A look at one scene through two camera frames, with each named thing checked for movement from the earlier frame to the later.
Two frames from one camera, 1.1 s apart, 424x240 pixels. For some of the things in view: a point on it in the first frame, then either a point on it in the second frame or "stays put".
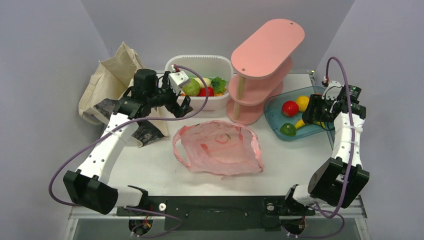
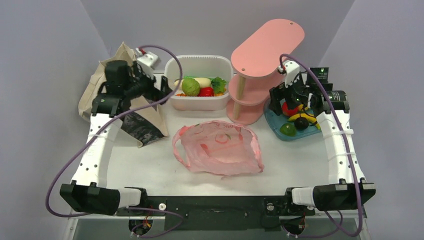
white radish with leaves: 218,83 stays put
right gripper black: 315,103 → 281,92
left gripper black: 178,111 → 153,93
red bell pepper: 202,92 stays put
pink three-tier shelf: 259,65 stays put
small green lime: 288,129 stays put
